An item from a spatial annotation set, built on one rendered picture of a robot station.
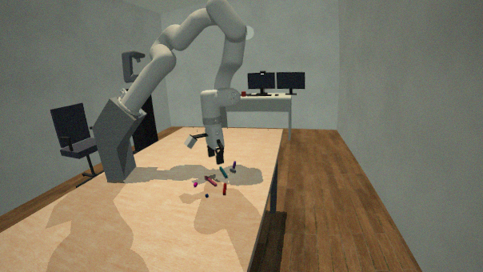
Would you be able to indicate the pink rod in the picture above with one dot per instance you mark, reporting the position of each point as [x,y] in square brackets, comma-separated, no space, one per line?
[211,181]

